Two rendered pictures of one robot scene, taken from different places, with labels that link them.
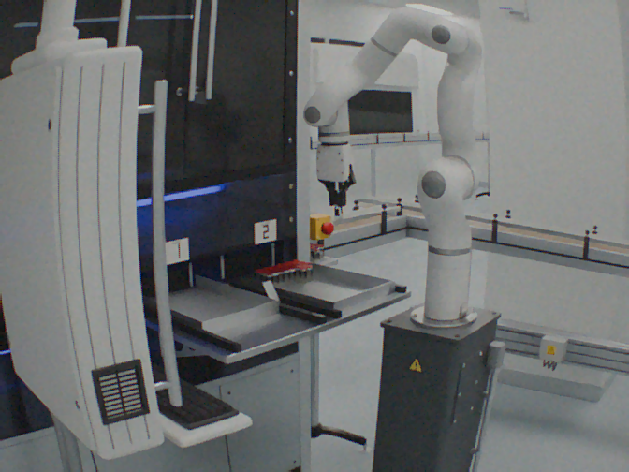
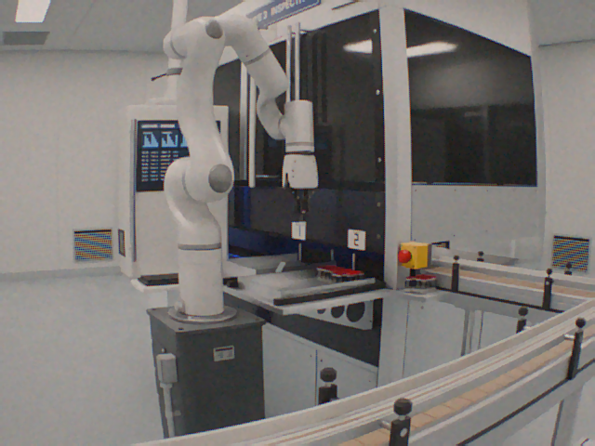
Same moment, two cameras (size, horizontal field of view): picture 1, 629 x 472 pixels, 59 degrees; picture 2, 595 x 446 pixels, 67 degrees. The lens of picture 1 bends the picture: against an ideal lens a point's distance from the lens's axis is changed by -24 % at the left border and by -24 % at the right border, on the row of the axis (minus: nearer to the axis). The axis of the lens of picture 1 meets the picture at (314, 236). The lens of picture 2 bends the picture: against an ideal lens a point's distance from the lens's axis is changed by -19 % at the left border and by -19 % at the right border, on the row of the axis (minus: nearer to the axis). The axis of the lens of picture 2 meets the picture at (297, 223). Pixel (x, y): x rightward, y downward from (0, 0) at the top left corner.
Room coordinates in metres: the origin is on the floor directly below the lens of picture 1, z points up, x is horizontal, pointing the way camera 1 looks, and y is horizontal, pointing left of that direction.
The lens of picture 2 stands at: (2.32, -1.64, 1.23)
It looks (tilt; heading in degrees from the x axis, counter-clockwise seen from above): 5 degrees down; 104
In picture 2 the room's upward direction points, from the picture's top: straight up
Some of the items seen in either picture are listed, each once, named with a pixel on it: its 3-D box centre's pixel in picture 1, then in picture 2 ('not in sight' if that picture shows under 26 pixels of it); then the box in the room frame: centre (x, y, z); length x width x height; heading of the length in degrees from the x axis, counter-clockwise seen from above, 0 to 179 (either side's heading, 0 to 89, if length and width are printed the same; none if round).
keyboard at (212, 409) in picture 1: (160, 387); (185, 277); (1.33, 0.35, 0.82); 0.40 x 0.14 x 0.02; 46
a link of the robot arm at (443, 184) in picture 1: (446, 204); (191, 201); (1.69, -0.33, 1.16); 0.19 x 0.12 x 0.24; 147
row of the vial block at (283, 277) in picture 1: (288, 275); (334, 277); (2.00, 0.07, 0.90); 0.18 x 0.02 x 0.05; 138
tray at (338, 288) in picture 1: (317, 286); (306, 283); (1.93, -0.01, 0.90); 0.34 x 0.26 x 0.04; 48
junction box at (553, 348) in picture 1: (553, 348); not in sight; (2.27, -0.96, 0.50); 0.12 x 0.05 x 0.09; 48
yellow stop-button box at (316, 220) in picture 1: (315, 226); (415, 255); (2.26, 0.00, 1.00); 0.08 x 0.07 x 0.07; 48
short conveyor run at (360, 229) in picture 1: (340, 229); (510, 284); (2.57, -0.09, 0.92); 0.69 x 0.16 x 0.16; 138
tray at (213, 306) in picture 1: (198, 302); (278, 265); (1.75, 0.30, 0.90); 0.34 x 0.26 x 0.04; 48
